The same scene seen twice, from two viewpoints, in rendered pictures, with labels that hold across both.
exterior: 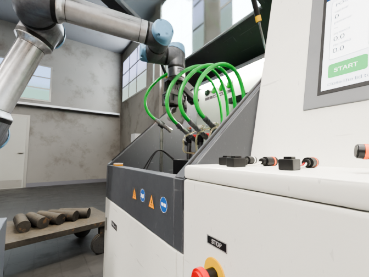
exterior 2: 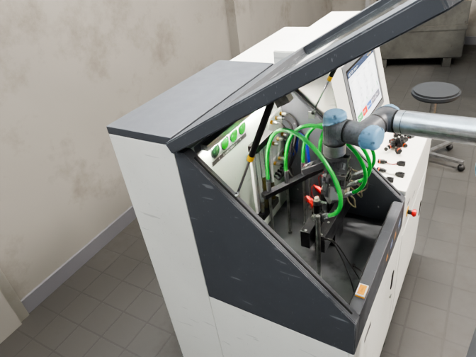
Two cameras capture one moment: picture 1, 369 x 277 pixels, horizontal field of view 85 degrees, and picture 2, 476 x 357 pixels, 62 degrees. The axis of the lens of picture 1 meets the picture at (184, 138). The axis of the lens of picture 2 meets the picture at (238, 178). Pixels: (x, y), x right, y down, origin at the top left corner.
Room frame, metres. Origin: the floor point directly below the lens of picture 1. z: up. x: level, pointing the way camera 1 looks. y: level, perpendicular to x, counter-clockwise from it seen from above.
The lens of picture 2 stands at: (1.56, 0.99, 2.02)
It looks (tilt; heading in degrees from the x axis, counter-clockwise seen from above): 33 degrees down; 249
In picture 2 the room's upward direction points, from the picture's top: 8 degrees counter-clockwise
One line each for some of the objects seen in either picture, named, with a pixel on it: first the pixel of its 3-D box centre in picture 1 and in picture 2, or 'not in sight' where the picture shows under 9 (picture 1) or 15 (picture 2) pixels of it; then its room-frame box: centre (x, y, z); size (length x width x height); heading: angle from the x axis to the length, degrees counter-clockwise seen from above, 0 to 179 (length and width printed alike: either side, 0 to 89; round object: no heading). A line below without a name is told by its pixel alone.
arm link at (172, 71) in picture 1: (176, 75); (334, 148); (0.84, 0.03, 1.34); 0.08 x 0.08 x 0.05
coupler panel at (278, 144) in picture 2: not in sight; (279, 138); (0.83, -0.37, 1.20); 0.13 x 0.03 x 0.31; 34
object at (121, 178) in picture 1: (135, 190); (377, 264); (0.75, 0.18, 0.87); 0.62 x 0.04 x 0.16; 34
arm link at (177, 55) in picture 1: (175, 57); (335, 127); (0.84, 0.04, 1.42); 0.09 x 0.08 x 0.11; 110
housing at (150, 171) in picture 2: not in sight; (260, 198); (0.85, -0.60, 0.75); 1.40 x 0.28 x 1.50; 34
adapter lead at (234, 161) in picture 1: (253, 161); (390, 171); (0.40, -0.14, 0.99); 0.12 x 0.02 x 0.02; 117
